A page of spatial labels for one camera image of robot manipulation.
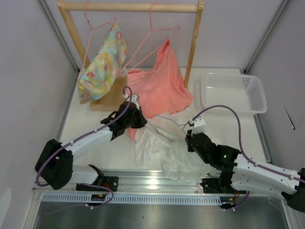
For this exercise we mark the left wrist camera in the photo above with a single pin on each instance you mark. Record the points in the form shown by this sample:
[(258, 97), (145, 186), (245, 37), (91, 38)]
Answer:
[(134, 99)]

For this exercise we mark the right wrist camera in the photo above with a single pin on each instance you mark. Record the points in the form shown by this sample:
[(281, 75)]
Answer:
[(198, 125)]

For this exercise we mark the white plastic basket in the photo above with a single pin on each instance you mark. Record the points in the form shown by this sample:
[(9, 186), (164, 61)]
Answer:
[(243, 93)]

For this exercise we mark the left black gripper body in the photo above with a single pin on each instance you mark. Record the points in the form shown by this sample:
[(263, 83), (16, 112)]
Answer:
[(136, 122)]

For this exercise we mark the white pleated skirt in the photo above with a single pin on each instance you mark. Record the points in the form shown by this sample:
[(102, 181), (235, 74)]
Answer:
[(159, 148)]

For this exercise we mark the salmon pink skirt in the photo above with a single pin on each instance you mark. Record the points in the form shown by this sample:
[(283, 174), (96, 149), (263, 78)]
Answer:
[(161, 89)]

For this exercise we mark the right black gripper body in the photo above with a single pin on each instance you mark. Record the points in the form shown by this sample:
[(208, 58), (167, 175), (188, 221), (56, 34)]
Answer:
[(190, 149)]

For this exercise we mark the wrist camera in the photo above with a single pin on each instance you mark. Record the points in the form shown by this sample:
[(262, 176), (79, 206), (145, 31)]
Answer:
[(134, 99), (198, 125)]

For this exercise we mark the white slotted cable duct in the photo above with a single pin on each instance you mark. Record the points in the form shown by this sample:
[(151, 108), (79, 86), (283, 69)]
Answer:
[(133, 199)]

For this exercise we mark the floral patterned skirt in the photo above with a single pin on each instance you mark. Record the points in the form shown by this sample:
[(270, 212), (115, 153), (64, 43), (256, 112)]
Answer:
[(96, 80)]

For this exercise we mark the light blue wire hanger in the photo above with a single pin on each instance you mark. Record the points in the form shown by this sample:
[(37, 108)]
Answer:
[(173, 123)]

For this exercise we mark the pink hanger with floral skirt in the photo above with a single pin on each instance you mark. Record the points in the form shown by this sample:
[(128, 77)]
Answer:
[(92, 28)]

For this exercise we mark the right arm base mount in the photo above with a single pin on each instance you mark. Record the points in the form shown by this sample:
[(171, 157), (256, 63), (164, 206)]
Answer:
[(220, 185)]

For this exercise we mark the wooden clothes rack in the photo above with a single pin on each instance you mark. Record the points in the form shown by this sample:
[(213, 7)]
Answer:
[(112, 100)]

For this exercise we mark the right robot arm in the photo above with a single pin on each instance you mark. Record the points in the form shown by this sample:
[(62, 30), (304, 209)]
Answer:
[(241, 174)]

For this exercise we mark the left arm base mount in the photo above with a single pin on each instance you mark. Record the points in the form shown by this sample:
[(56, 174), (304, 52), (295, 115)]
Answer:
[(108, 182)]

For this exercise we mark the aluminium mounting rail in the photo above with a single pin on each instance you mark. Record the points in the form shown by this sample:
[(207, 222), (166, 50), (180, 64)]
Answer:
[(153, 182)]

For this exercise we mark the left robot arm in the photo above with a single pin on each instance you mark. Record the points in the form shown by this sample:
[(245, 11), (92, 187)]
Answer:
[(55, 165)]

